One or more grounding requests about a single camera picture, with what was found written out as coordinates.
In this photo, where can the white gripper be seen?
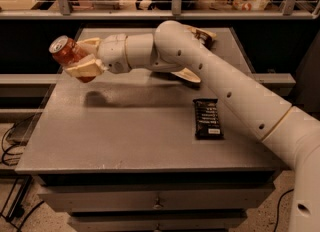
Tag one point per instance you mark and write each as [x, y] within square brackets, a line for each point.
[112, 53]

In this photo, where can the orange soda can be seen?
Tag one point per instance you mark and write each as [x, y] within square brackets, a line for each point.
[68, 54]

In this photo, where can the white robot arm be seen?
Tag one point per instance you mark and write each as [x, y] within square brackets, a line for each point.
[289, 132]

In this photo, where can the grey cabinet with drawers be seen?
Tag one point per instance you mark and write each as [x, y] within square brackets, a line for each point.
[135, 129]

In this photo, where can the dark chocolate bar wrapper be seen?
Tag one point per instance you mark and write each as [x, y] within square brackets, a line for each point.
[207, 119]

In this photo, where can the upper grey drawer front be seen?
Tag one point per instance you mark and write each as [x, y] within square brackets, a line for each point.
[80, 199]

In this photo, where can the grey drawer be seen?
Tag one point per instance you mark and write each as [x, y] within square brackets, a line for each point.
[80, 199]
[157, 222]

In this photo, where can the lower grey drawer front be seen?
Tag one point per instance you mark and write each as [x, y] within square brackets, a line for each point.
[157, 222]

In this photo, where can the grey metal shelf rail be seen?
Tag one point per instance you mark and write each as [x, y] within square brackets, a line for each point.
[84, 10]

